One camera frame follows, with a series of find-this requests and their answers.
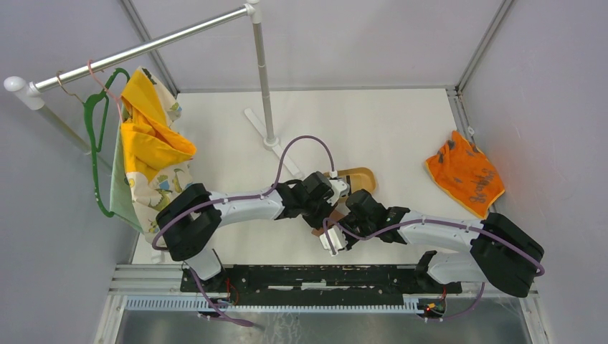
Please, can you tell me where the tan oval tray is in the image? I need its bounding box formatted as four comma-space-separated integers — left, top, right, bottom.
343, 167, 377, 194

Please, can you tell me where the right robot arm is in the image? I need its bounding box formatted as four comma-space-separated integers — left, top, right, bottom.
336, 190, 544, 298

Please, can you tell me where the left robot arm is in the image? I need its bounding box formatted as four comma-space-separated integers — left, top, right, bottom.
153, 172, 350, 292

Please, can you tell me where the orange cloth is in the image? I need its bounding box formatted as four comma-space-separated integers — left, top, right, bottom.
424, 130, 505, 219

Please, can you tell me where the yellow dinosaur print garment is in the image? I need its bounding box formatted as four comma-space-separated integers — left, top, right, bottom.
119, 67, 196, 242

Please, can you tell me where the green hanger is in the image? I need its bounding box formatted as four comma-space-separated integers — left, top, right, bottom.
83, 67, 130, 218

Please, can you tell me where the pink hanger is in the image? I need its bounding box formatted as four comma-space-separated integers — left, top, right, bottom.
87, 59, 123, 125

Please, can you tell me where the metal clothes rack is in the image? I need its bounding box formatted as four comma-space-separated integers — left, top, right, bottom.
4, 1, 304, 178

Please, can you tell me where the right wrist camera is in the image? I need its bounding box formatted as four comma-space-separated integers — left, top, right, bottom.
319, 227, 347, 257

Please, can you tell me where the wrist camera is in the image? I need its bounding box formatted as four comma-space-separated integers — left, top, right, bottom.
319, 227, 347, 257
327, 178, 351, 205

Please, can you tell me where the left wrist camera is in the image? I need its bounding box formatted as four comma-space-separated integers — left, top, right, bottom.
327, 178, 351, 205

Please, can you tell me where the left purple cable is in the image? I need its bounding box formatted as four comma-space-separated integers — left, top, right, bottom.
151, 135, 337, 328

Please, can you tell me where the white cable duct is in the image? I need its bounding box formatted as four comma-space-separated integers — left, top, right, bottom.
125, 296, 423, 315

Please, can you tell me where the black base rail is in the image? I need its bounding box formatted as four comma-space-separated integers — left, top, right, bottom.
180, 264, 462, 306

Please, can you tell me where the brown wire hanger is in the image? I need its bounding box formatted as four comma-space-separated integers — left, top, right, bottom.
55, 71, 85, 105

